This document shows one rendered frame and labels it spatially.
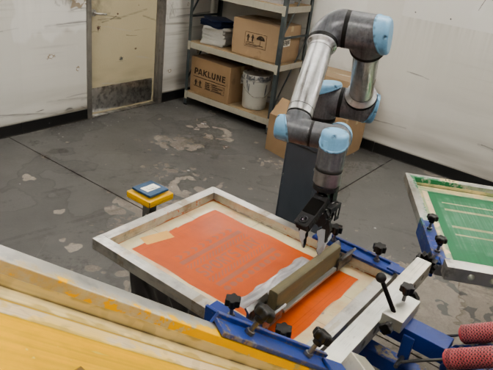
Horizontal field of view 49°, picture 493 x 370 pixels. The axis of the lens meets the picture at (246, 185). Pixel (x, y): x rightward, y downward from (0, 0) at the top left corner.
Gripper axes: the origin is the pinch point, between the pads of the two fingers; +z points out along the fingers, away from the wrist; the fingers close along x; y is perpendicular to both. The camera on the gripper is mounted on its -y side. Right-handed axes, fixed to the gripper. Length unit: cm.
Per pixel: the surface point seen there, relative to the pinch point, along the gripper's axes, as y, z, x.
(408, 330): -3.0, 8.0, -33.2
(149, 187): 12, 15, 78
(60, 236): 56, 112, 202
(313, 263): 2.1, 5.9, -1.0
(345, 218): 226, 114, 85
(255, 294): -10.8, 15.7, 9.4
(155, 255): -18, 16, 44
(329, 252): 11.2, 6.0, -1.3
